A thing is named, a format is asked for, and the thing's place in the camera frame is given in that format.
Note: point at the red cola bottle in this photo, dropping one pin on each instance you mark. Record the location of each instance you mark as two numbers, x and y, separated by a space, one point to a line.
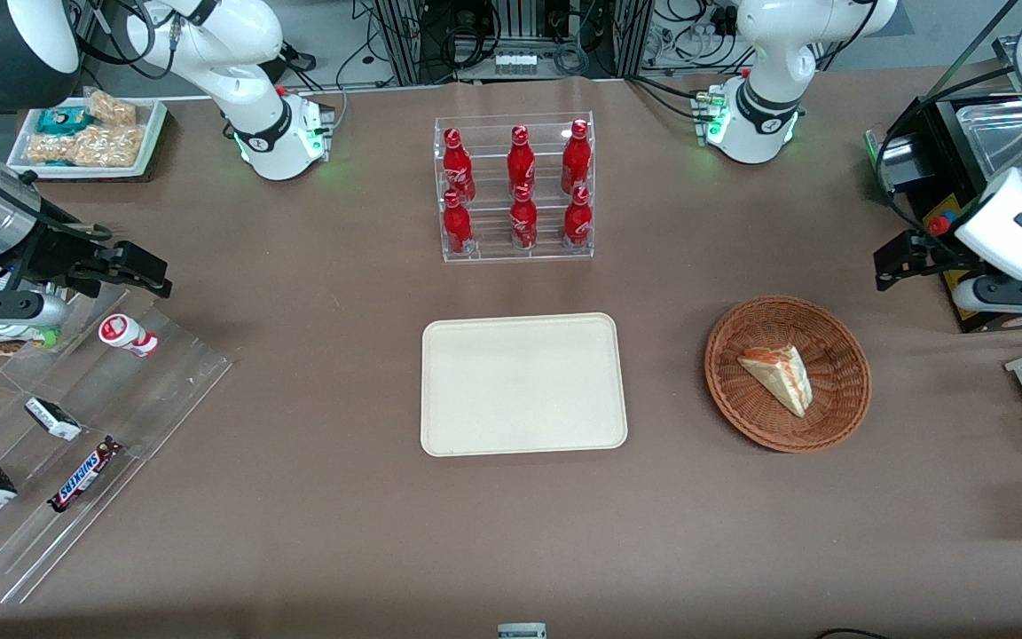
577 220
576 158
457 169
523 222
457 226
521 161

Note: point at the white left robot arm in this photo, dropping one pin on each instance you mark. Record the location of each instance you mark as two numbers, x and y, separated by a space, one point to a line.
768 53

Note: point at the brown wicker basket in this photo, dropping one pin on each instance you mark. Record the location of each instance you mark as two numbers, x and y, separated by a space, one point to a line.
746 408

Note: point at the triangular sandwich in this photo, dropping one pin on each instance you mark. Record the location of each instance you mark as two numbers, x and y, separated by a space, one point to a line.
782 377

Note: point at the clear bag of puffed snacks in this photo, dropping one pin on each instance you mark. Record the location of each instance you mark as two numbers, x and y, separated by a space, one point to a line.
112 108
110 146
50 149

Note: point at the white red yogurt bottle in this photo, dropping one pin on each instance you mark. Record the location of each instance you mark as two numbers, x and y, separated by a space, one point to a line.
125 335

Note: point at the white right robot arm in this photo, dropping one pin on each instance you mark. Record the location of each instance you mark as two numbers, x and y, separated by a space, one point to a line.
249 84

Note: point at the small grey white device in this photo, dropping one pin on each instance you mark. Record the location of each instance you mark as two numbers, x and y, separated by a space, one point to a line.
522 631

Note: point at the clear acrylic stepped display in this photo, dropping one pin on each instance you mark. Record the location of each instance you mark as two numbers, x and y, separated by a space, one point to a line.
147 399

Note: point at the beige plastic tray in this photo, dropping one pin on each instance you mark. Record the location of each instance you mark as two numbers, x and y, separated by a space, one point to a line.
520 386

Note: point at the teal snack packet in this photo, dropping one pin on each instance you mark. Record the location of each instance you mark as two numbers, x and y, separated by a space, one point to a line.
63 120

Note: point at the white snack tray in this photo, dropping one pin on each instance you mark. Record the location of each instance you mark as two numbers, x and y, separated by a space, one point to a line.
152 133

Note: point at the clear acrylic bottle rack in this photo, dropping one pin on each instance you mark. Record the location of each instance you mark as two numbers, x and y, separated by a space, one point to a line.
493 240

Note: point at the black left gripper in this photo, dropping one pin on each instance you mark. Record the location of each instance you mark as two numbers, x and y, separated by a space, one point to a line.
930 251

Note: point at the white power strip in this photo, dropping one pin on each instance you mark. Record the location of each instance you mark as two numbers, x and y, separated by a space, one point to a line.
516 64

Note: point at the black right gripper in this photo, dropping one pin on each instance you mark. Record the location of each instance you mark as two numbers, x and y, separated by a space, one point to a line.
57 252

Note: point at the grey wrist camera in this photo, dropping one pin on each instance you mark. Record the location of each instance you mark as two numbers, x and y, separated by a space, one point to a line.
1012 295
5 307

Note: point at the aluminium equipment frame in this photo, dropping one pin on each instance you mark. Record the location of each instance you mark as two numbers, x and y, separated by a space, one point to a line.
404 40

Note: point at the black food warmer machine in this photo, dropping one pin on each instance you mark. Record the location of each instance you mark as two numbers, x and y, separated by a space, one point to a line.
946 151

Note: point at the Snickers chocolate bar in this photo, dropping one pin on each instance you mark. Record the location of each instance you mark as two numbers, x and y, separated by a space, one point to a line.
83 475

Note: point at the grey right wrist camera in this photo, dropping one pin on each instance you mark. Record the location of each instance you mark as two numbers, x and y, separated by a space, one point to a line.
5 307

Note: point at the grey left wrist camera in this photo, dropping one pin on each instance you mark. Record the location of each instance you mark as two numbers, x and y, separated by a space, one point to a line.
1012 295

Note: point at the white green packet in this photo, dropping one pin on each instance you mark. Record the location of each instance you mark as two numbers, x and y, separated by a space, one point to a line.
19 336

